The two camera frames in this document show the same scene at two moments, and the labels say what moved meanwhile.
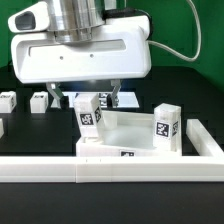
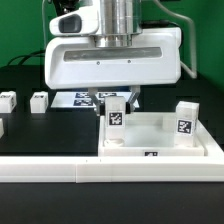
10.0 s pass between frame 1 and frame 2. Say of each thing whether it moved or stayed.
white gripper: moved
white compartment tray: moved
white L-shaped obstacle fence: stayed
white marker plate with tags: stayed
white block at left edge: stayed
